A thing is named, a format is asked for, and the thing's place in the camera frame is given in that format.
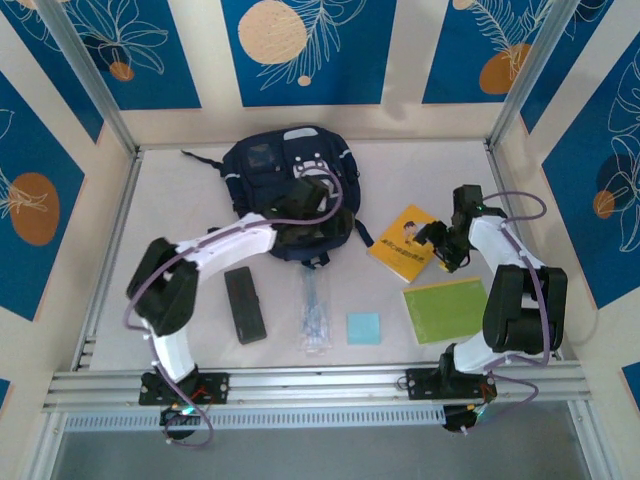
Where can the green notebook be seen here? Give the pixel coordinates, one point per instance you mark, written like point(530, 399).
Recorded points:
point(440, 310)

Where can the yellow book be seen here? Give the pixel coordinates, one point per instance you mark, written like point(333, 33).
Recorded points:
point(395, 250)

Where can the clear bag of pens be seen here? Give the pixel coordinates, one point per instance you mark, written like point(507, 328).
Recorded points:
point(315, 320)

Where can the navy blue student backpack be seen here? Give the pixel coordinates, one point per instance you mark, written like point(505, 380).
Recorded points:
point(260, 165)

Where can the black pencil case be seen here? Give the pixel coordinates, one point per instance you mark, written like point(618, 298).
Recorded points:
point(245, 305)

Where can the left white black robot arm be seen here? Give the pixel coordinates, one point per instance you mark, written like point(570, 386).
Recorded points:
point(235, 240)

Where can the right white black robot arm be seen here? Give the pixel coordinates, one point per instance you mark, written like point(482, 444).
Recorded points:
point(500, 245)

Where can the light blue sticky note pad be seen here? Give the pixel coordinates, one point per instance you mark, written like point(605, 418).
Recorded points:
point(364, 328)

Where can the black connector module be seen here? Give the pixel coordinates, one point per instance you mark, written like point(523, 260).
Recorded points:
point(462, 419)
point(177, 417)

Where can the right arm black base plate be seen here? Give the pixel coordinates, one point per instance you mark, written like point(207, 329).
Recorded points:
point(422, 382)

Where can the aluminium mounting rail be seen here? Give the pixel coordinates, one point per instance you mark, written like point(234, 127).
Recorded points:
point(320, 385)

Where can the aluminium corner post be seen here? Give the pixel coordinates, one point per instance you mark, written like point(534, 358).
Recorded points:
point(530, 65)
point(85, 65)

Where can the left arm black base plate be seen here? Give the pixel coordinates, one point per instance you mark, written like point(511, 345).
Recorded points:
point(215, 387)

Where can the aluminium frame leg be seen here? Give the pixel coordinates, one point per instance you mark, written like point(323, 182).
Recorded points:
point(45, 450)
point(590, 445)

